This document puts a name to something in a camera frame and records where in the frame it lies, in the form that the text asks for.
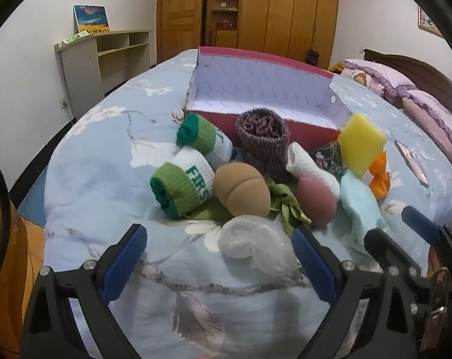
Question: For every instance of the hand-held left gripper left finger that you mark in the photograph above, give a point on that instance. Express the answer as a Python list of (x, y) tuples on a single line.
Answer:
[(124, 261)]

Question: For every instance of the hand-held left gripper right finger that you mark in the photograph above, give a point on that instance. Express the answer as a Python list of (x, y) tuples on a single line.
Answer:
[(312, 261)]

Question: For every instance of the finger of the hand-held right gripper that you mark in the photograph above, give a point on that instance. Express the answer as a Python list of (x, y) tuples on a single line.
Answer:
[(420, 222), (383, 245)]

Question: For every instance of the light blue cloth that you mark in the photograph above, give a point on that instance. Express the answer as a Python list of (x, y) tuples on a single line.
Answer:
[(360, 205)]

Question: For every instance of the orange fabric bow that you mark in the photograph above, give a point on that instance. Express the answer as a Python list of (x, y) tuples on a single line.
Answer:
[(379, 179)]

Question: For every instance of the white knit sock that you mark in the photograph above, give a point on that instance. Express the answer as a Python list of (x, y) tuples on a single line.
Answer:
[(308, 166)]

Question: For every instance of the green and white sock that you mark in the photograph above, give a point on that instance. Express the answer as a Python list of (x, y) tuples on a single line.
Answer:
[(199, 134), (181, 183)]

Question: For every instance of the yellow sponge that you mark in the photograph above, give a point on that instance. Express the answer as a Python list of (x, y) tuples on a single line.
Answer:
[(360, 142)]

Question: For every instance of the dark floral cloth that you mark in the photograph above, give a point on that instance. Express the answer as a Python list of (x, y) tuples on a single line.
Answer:
[(329, 157)]

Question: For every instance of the purple knit sock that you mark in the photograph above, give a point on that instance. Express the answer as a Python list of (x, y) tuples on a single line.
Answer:
[(261, 138)]

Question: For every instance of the red cardboard box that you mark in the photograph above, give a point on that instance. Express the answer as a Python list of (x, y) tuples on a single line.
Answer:
[(263, 93)]

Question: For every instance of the pink phone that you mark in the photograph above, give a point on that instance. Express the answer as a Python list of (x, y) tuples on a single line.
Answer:
[(411, 162)]

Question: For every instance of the green satin ribbon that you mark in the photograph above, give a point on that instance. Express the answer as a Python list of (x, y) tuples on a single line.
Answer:
[(285, 202)]

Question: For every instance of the white translucent rolled sock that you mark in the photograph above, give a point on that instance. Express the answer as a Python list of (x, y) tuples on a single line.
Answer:
[(248, 243)]

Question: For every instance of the beige foam pad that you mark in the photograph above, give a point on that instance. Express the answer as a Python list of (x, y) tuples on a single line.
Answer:
[(241, 190)]

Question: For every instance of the purple ruffled pillow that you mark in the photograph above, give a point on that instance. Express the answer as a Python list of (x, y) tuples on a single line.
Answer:
[(439, 123)]

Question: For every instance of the purple cartoon pillow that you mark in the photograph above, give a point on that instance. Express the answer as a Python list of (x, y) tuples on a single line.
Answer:
[(375, 78)]

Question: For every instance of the yellow plush item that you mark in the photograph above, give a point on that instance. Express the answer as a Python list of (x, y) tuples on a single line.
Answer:
[(337, 68)]

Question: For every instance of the beige desk with shelves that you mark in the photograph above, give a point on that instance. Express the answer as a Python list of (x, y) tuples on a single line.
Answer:
[(80, 71)]

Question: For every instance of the black hanging bag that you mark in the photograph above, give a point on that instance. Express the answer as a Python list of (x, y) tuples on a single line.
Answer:
[(312, 56)]

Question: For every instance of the green and white papers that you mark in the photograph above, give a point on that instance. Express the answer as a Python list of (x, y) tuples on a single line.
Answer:
[(74, 38)]

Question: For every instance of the blue and yellow painting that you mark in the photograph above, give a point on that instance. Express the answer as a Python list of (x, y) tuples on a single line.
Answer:
[(91, 18)]

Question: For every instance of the wooden door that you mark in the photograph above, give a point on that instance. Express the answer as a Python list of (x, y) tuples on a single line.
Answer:
[(181, 18)]

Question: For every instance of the wooden wardrobe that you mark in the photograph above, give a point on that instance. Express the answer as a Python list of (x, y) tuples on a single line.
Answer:
[(285, 11)]

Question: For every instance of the wooden corner shelf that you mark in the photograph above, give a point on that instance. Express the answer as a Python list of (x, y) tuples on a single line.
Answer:
[(226, 11)]

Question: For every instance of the wall socket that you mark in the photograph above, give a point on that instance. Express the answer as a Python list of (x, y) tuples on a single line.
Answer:
[(64, 103)]

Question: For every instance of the framed wall photo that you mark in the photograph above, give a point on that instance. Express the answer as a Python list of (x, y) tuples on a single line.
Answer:
[(428, 22)]

